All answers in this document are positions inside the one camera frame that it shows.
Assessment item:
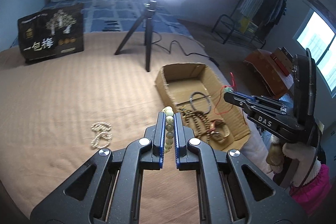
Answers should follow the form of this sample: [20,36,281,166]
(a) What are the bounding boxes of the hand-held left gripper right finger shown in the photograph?
[175,113,308,224]

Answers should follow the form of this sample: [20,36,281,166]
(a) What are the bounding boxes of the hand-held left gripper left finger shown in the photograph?
[30,112,166,224]

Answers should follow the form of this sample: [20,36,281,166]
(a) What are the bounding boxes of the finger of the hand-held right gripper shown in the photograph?
[231,91,287,113]
[223,92,253,109]

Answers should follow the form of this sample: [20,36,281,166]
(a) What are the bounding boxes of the pale bead bracelet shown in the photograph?
[161,106,176,154]

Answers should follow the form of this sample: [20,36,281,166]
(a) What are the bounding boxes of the green pendant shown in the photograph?
[213,72,249,125]

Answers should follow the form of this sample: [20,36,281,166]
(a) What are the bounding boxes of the brown wooden bead strand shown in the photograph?
[181,106,211,141]

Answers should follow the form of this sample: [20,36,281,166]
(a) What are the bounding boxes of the thin metal bangle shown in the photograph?
[190,91,213,112]

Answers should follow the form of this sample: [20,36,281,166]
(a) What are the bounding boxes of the brown strap wristwatch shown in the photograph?
[208,120,231,142]

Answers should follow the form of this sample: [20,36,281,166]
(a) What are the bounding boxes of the cardboard box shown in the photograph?
[154,63,252,153]

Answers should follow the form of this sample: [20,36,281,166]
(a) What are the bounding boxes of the person's right forearm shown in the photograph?
[288,163,333,223]

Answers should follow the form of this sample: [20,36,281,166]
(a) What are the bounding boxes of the person's right hand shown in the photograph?
[266,134,323,188]

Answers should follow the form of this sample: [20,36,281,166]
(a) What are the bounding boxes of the brown box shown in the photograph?
[270,46,294,76]

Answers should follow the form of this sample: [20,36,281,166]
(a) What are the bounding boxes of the bright window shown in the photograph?
[292,9,336,99]

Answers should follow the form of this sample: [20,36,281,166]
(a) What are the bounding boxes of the black metal shoe rack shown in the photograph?
[211,13,267,50]

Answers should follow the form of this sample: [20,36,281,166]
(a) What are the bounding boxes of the yellow box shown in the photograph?
[237,14,259,33]

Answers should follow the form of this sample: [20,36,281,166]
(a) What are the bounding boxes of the dark hanging clothes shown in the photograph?
[255,0,287,33]

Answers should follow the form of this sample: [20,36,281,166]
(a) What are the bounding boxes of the black tripod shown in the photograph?
[114,0,158,73]

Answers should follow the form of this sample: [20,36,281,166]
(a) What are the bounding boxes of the blue checked bedsheet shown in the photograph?
[7,0,190,50]

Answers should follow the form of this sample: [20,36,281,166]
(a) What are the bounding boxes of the black snack bag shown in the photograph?
[17,3,85,65]

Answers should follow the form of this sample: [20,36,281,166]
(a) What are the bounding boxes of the white bead bracelet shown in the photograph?
[90,122,113,150]

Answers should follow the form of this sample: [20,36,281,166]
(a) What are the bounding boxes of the black power cable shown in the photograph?
[151,32,220,66]

